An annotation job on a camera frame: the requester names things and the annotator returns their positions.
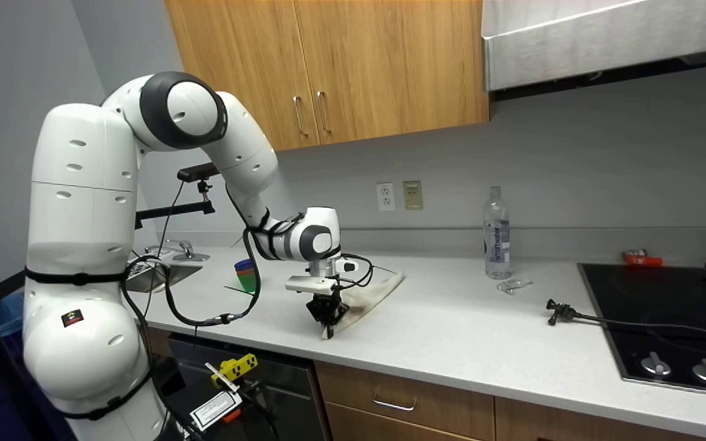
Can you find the wooden wall cabinet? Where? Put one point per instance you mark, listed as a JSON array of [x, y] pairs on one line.
[[368, 57]]

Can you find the green cup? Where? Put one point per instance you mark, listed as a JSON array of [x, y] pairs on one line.
[[244, 278]]

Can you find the steel sink with faucet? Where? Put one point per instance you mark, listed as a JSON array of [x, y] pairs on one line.
[[171, 265]]

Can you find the black glass cooktop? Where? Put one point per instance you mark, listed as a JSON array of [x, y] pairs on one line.
[[673, 320]]

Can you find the beige wall switch plate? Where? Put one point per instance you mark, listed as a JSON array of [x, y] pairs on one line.
[[413, 194]]

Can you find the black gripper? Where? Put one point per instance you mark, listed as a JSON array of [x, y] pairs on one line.
[[325, 304]]

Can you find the black camera on boom stand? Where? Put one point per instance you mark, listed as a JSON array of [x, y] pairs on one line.
[[173, 211]]

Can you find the yellow power strip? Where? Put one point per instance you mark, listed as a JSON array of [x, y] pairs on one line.
[[242, 367]]

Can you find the black dishwasher front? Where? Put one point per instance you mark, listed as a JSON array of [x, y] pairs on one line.
[[287, 394]]

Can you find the white wall power outlet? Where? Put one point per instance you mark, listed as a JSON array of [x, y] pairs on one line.
[[386, 198]]

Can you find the steel range hood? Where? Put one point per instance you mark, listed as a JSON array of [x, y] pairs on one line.
[[614, 41]]

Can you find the stained cream table cloth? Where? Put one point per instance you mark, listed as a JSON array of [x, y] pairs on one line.
[[374, 288]]

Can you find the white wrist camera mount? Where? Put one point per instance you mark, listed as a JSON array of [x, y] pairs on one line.
[[310, 286]]

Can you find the wooden base cabinet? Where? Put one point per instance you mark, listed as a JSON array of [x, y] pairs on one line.
[[466, 413]]

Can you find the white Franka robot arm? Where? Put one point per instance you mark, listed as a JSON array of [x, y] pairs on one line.
[[85, 205]]

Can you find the white box with orange edge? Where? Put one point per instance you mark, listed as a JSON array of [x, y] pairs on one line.
[[218, 408]]

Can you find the clear plastic water bottle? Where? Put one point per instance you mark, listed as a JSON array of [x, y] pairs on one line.
[[495, 237]]

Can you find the small clear plastic piece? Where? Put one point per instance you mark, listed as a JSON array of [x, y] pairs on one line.
[[516, 286]]

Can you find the small red object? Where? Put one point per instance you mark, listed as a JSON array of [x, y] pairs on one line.
[[640, 259]]

